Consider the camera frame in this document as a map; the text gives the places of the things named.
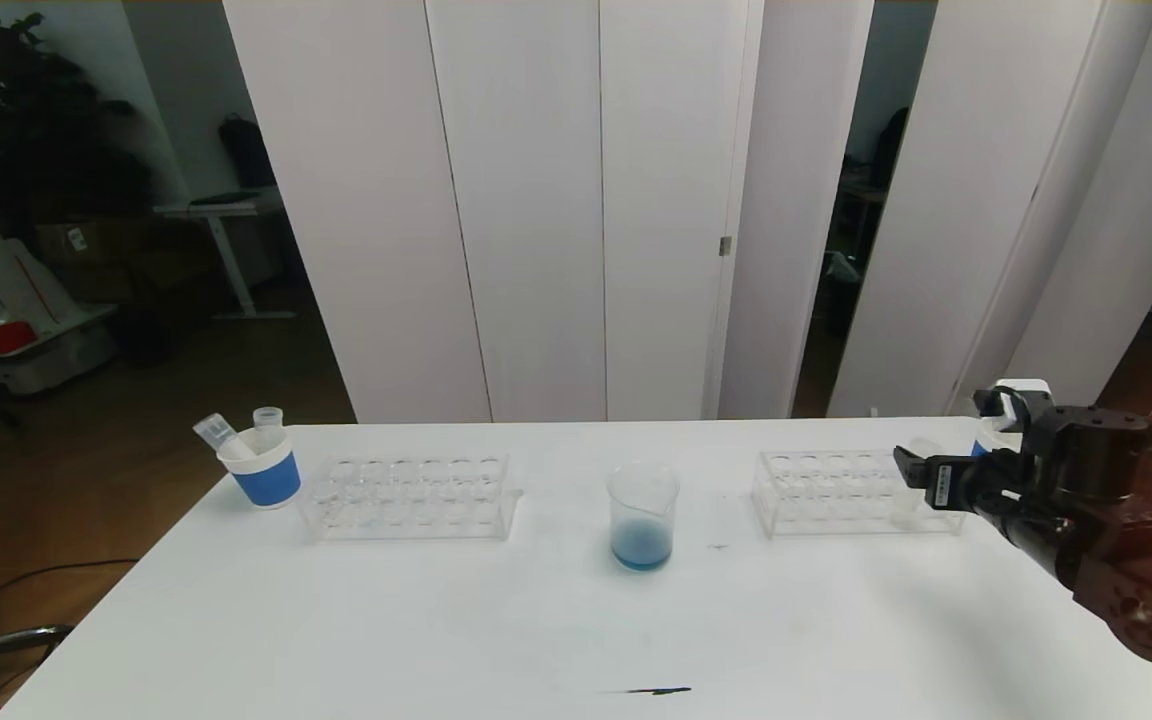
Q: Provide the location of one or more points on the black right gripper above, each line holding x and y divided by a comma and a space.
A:
943, 485

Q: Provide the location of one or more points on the test tube with yellow pigment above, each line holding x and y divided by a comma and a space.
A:
921, 448

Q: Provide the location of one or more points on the test tube with blue pigment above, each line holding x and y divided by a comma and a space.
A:
268, 420

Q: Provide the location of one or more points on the test tube with red pigment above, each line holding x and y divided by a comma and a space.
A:
219, 433

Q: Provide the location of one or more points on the silver and black right arm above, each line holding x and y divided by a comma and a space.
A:
1136, 560

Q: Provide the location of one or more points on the clear acrylic test tube rack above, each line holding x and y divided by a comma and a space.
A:
416, 502
836, 495

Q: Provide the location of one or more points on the clear glass beaker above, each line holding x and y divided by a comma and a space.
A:
642, 545

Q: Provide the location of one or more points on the white partition foot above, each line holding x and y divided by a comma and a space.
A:
969, 408

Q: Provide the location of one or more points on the blue and white paper cup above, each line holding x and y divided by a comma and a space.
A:
991, 435
269, 482

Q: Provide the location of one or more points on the white partition panel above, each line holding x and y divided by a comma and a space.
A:
671, 200
786, 200
356, 200
956, 200
1116, 250
526, 200

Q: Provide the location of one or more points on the black backpack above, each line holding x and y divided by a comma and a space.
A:
246, 153

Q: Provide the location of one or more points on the white office desk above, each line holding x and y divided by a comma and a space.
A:
226, 208

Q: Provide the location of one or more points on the brown cardboard box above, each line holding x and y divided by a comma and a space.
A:
101, 253

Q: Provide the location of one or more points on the white wheeled machine base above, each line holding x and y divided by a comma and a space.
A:
46, 343

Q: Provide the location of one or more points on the grey metal chair leg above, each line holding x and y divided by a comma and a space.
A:
36, 635

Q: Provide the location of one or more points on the dark green potted plant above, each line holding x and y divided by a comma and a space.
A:
36, 130

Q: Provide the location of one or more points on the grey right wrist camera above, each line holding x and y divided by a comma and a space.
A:
1026, 388

